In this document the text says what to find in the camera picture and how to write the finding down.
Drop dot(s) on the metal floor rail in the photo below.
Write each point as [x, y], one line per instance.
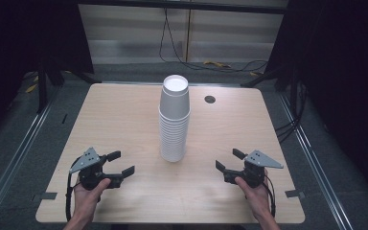
[313, 159]
[16, 159]

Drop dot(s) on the person's left hand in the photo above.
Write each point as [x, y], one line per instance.
[87, 198]

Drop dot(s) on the black metal stand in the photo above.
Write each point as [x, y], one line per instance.
[262, 78]
[43, 92]

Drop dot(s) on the black overhead bar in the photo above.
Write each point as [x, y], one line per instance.
[185, 5]

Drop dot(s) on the small yellow floor tape scrap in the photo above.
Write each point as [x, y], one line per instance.
[254, 73]

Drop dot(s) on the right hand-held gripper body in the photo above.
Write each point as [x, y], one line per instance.
[257, 166]

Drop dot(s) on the stack of white paper cups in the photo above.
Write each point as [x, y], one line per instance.
[174, 127]

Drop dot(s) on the person's right hand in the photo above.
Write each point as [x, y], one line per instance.
[257, 198]

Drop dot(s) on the dark round table grommet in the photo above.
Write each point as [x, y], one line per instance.
[210, 99]

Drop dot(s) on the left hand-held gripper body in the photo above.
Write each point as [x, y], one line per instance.
[87, 169]

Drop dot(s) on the black curtain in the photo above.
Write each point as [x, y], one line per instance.
[341, 64]
[19, 38]

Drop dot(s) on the grey tape strip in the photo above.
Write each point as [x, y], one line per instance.
[294, 193]
[46, 196]

